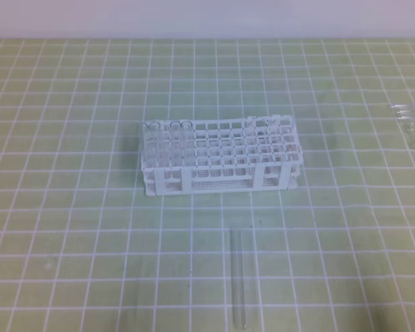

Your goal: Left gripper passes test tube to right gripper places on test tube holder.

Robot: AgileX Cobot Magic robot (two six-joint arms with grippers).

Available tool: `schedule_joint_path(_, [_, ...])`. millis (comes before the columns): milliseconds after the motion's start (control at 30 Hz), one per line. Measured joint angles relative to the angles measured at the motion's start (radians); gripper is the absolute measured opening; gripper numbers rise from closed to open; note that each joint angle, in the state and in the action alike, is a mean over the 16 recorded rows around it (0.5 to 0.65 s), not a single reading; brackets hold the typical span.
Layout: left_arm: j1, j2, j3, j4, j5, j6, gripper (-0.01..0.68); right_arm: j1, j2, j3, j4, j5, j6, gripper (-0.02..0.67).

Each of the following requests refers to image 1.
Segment white plastic test tube rack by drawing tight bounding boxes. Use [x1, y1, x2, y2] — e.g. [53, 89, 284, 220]
[140, 115, 304, 196]

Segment green grid tablecloth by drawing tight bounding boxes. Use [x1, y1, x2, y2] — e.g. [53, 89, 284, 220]
[0, 39, 415, 331]

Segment clear test tube in rack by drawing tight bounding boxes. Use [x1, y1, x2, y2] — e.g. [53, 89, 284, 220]
[169, 121, 183, 167]
[142, 122, 154, 168]
[149, 121, 161, 167]
[181, 120, 195, 167]

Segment clear glass test tube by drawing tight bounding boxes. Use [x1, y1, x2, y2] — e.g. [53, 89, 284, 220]
[230, 228, 247, 331]

